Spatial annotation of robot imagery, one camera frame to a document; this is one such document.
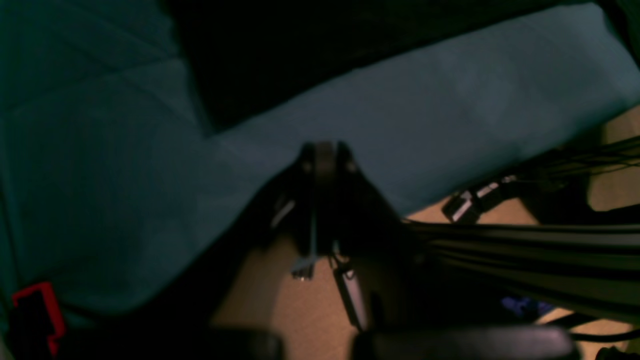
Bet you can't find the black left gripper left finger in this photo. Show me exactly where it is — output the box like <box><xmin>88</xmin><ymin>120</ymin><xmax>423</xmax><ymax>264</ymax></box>
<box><xmin>150</xmin><ymin>143</ymin><xmax>320</xmax><ymax>360</ymax></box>

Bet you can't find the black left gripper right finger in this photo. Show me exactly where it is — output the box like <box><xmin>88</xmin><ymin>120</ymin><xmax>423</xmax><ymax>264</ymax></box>
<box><xmin>320</xmin><ymin>142</ymin><xmax>431</xmax><ymax>332</ymax></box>

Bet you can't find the black T-shirt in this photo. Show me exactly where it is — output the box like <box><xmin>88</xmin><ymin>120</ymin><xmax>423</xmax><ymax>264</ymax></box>
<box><xmin>160</xmin><ymin>0</ymin><xmax>559</xmax><ymax>131</ymax></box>

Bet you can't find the teal table cloth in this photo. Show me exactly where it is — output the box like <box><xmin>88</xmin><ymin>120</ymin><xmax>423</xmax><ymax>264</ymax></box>
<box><xmin>1</xmin><ymin>0</ymin><xmax>639</xmax><ymax>314</ymax></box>

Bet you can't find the red black clamp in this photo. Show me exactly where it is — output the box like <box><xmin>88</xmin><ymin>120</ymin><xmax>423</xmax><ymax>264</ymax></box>
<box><xmin>7</xmin><ymin>281</ymin><xmax>67</xmax><ymax>360</ymax></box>

